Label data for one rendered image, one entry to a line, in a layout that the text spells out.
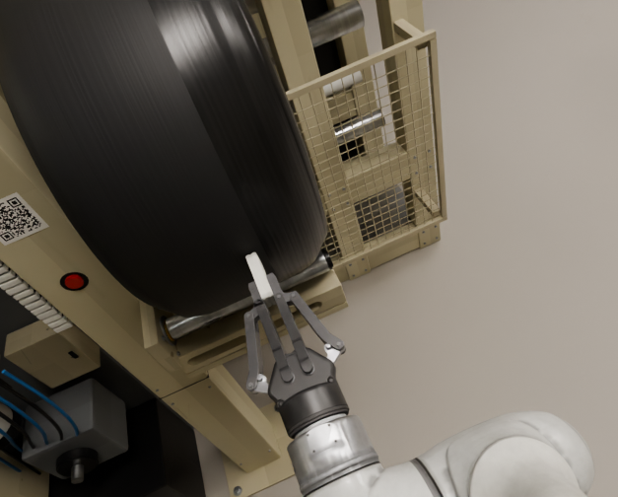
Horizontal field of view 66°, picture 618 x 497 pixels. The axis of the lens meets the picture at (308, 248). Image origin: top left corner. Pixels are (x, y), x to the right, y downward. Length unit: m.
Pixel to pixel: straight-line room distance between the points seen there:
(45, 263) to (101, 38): 0.43
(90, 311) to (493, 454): 0.75
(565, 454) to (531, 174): 1.93
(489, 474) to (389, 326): 1.42
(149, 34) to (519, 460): 0.56
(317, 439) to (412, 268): 1.56
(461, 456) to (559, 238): 1.69
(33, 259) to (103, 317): 0.19
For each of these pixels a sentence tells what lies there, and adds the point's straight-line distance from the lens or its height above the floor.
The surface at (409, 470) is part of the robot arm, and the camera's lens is 0.54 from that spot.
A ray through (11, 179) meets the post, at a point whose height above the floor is 1.28.
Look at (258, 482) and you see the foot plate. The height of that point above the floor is 0.01.
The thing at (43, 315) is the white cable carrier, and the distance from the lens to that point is 1.02.
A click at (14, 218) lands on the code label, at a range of 0.86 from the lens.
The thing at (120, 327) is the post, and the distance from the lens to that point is 1.04.
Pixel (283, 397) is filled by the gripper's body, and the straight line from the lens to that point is 0.58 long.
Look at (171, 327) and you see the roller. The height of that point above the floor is 0.92.
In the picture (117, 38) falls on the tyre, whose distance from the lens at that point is 0.61.
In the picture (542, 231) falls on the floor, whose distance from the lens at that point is 2.17.
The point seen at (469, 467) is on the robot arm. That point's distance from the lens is 0.51.
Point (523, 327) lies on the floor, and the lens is 1.89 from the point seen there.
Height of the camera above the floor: 1.61
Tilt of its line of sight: 47 degrees down
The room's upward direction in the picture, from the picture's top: 21 degrees counter-clockwise
